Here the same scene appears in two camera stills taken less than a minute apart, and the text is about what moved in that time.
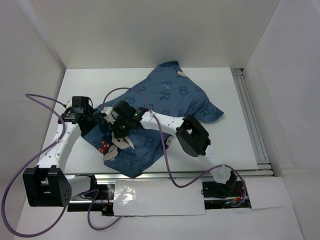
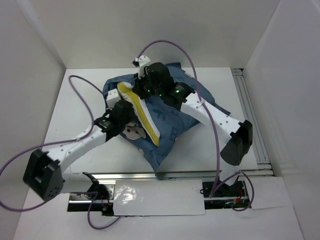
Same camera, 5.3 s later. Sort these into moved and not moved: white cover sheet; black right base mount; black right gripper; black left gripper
Moved: black right gripper; black left gripper
Not moved: black right base mount; white cover sheet
